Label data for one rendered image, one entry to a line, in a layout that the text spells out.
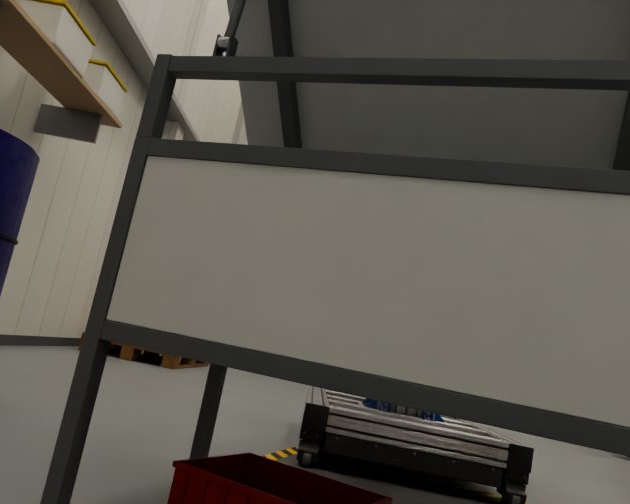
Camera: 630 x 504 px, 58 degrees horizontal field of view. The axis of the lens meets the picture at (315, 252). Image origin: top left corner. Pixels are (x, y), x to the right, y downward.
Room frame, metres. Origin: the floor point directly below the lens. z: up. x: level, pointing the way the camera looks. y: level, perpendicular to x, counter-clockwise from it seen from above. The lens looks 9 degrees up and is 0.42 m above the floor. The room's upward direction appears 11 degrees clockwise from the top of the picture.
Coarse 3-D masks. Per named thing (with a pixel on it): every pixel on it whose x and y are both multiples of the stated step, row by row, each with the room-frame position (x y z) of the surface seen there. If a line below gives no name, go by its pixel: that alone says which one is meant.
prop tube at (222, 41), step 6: (240, 0) 1.18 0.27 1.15; (234, 6) 1.18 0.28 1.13; (240, 6) 1.18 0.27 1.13; (234, 12) 1.17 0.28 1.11; (240, 12) 1.18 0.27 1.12; (234, 18) 1.17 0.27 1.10; (228, 24) 1.17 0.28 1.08; (234, 24) 1.17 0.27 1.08; (228, 30) 1.17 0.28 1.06; (234, 30) 1.17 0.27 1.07; (228, 36) 1.17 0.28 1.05; (222, 42) 1.16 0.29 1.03; (222, 48) 1.17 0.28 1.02
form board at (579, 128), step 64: (256, 0) 1.38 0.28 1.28; (320, 0) 1.32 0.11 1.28; (384, 0) 1.27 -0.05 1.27; (448, 0) 1.21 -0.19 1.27; (512, 0) 1.17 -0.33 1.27; (576, 0) 1.12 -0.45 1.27; (256, 128) 1.63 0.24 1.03; (320, 128) 1.55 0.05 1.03; (384, 128) 1.48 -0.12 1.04; (448, 128) 1.41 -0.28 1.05; (512, 128) 1.35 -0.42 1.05; (576, 128) 1.29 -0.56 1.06
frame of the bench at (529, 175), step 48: (144, 144) 1.20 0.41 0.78; (192, 144) 1.16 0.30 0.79; (240, 144) 1.12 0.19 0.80; (624, 192) 0.88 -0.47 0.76; (96, 288) 1.21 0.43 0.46; (96, 336) 1.20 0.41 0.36; (144, 336) 1.16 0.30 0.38; (96, 384) 1.23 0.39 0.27; (336, 384) 1.02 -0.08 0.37; (384, 384) 0.99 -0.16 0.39; (528, 432) 0.91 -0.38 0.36; (576, 432) 0.89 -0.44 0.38; (624, 432) 0.86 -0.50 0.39; (48, 480) 1.21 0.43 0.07
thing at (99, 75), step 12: (96, 60) 3.79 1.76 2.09; (96, 72) 3.80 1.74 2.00; (108, 72) 3.86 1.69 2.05; (96, 84) 3.80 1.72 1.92; (108, 84) 3.91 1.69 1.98; (120, 84) 4.10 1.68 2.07; (108, 96) 3.96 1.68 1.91; (120, 96) 4.15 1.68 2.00; (108, 108) 4.02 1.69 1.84; (120, 108) 4.21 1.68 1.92
